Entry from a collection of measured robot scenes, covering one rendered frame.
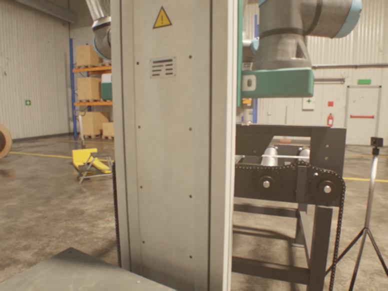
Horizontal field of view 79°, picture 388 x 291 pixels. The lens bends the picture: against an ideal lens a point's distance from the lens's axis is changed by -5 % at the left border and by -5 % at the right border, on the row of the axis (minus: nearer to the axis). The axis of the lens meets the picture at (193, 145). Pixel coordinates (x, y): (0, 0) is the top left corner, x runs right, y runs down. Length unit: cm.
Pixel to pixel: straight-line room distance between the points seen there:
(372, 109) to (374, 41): 243
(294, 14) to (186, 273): 70
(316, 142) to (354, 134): 937
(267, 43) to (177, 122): 29
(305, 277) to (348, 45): 990
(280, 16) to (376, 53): 1051
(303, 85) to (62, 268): 74
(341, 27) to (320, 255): 117
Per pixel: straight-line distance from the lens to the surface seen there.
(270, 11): 69
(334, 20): 75
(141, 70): 67
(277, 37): 66
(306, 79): 61
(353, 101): 1070
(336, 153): 143
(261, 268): 165
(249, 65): 129
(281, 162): 236
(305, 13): 71
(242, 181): 144
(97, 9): 105
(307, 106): 1030
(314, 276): 165
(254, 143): 141
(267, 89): 62
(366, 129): 1086
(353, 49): 1099
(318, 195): 141
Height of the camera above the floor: 124
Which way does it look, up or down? 8 degrees down
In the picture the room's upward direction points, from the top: straight up
